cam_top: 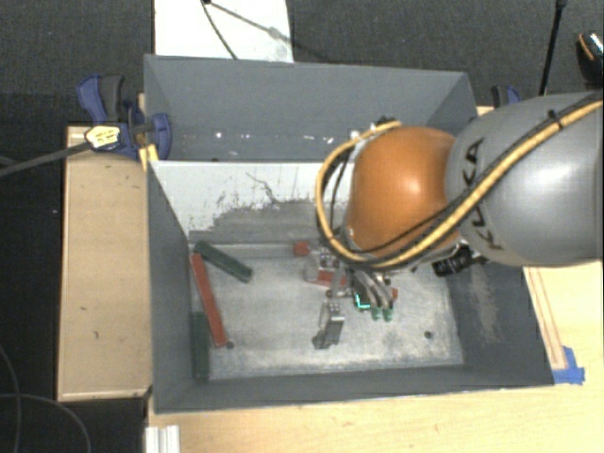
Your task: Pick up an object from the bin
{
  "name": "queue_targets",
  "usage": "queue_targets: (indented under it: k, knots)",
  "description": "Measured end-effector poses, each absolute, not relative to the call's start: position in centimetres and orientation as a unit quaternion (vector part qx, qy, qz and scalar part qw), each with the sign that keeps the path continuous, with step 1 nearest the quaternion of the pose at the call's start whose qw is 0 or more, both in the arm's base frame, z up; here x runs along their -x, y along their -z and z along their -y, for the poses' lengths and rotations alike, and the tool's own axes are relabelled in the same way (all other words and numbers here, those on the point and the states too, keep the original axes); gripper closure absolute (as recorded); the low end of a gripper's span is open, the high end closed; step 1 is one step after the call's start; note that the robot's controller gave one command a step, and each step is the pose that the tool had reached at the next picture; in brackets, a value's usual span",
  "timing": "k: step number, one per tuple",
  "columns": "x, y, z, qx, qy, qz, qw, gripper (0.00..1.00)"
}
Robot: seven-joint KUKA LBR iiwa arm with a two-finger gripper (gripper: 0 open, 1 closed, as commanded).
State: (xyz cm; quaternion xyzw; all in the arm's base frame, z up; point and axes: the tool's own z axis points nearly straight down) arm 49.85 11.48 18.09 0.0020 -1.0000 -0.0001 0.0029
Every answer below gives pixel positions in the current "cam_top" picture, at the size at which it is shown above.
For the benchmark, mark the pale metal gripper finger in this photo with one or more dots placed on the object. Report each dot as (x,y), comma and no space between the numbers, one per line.
(313,268)
(330,328)

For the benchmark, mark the red-brown flat block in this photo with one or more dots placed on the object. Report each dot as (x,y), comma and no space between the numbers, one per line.
(325,279)
(208,300)

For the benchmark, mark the grey metal bin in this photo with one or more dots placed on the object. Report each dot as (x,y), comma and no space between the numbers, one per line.
(283,309)

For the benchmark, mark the dark green flat block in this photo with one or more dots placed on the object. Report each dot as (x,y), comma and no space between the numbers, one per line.
(200,347)
(224,262)

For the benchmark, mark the pale wood board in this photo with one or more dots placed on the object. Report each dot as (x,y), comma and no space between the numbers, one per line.
(104,262)

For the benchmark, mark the black cylinder on white bracket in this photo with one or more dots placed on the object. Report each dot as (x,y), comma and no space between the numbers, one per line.
(453,264)

